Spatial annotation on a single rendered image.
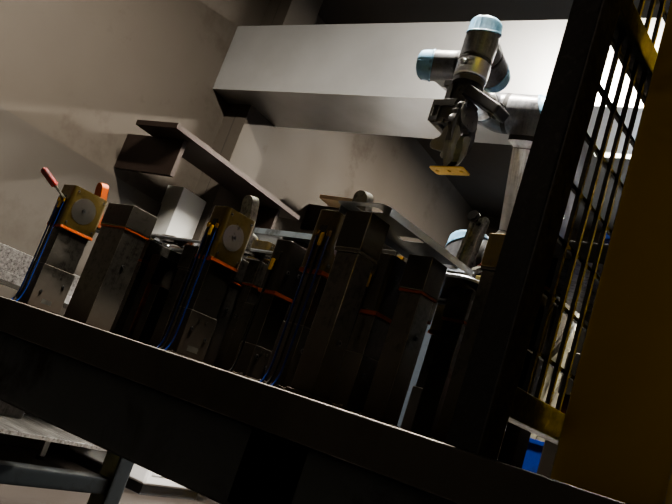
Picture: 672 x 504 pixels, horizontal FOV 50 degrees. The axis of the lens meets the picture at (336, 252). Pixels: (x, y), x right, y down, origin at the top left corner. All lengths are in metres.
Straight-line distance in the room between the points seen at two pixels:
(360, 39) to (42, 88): 1.81
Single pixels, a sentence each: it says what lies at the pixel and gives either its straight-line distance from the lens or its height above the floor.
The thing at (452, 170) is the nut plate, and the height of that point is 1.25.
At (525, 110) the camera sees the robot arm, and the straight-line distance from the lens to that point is 2.08.
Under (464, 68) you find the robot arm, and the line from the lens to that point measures 1.63.
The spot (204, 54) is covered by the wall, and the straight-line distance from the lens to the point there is 4.92.
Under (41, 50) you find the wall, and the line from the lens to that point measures 4.16.
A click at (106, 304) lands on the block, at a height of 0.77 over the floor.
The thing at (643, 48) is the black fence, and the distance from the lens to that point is 0.82.
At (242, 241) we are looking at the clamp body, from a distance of 1.62.
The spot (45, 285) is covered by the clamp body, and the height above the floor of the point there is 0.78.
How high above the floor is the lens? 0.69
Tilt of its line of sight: 12 degrees up
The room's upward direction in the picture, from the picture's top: 19 degrees clockwise
